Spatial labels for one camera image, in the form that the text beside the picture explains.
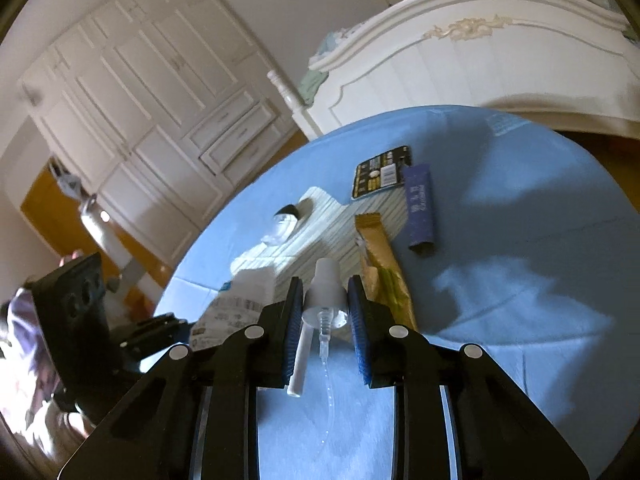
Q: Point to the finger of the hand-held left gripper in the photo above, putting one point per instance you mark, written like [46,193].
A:
[160,335]

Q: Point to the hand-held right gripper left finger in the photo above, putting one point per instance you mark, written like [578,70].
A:
[292,332]

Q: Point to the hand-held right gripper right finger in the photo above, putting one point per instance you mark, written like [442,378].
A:
[359,332]

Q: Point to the white spray pump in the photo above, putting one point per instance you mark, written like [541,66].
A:
[324,295]

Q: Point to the white plastic packet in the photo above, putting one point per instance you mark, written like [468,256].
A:
[240,305]

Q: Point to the gold stick sachet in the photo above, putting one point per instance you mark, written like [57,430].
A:
[385,270]

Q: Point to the person's printed clothing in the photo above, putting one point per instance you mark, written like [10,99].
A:
[25,360]

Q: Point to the grey standing appliance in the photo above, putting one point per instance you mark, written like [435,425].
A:
[97,222]

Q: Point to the small clear bottle black cap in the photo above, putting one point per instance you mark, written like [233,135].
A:
[284,222]

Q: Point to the purple stick sachet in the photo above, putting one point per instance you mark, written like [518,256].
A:
[419,210]

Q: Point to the black label card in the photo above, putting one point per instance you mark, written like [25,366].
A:
[380,172]

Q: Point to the blue tablecloth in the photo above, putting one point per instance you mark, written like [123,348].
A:
[500,210]

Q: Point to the white wardrobe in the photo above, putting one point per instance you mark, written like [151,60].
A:
[150,85]

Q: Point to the teal clothes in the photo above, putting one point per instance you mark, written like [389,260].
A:
[312,85]

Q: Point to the light blue cloth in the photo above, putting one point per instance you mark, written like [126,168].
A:
[336,41]

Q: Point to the white bed frame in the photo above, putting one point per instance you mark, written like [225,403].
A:
[450,70]

